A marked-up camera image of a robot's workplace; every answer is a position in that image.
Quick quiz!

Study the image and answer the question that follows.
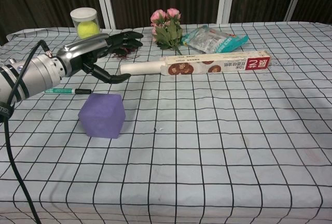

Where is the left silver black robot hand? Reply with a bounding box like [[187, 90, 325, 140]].
[[56, 31, 144, 83]]

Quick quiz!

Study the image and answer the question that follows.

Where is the green white marker pen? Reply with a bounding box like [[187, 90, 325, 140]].
[[43, 88, 92, 95]]

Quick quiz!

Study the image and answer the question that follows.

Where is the purple foam cube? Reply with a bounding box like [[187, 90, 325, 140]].
[[78, 93, 127, 139]]

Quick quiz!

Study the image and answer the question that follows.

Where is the yellow tennis ball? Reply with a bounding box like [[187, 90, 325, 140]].
[[77, 21, 101, 40]]

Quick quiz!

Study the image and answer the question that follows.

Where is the clear plastic ball tube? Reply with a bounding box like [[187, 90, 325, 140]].
[[70, 8, 101, 40]]

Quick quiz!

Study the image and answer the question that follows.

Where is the dark red grape bunch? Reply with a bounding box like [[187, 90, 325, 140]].
[[112, 47, 139, 60]]

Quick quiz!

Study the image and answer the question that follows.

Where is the white baking paper roll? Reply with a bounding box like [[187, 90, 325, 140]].
[[119, 62, 167, 76]]

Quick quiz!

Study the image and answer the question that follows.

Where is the pink artificial flower bouquet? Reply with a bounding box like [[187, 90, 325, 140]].
[[150, 8, 184, 55]]

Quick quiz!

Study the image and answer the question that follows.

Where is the teal silver snack bag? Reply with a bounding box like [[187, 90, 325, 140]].
[[181, 24, 249, 54]]

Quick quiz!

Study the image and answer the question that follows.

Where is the baking paper box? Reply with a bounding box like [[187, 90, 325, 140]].
[[160, 49, 272, 76]]

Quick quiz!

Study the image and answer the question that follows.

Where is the black grid tablecloth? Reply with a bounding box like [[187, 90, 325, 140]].
[[0, 21, 332, 224]]

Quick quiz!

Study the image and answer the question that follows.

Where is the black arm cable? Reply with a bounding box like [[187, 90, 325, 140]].
[[0, 39, 57, 224]]

